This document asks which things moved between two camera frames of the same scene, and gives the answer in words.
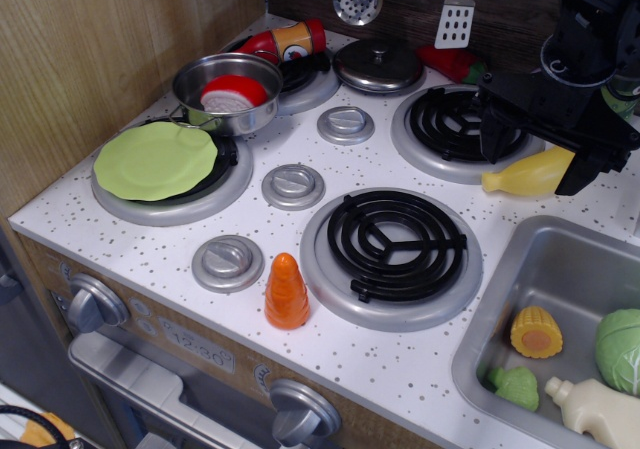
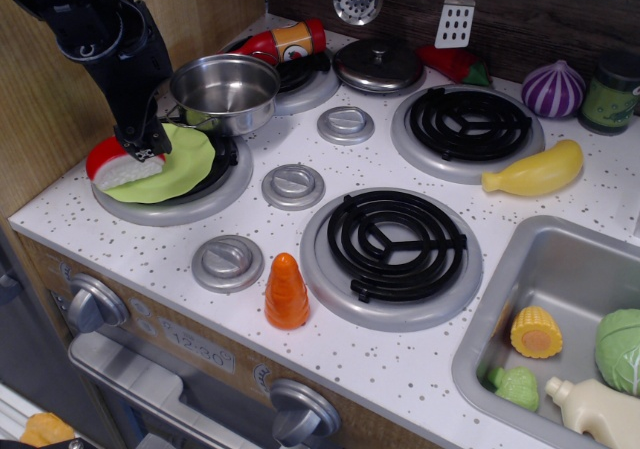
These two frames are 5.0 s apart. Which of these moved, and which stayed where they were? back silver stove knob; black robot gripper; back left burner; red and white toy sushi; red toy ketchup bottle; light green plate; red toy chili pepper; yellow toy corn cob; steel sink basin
Moved: red and white toy sushi; steel sink basin; black robot gripper
Stayed: red toy ketchup bottle; light green plate; back left burner; red toy chili pepper; back silver stove knob; yellow toy corn cob
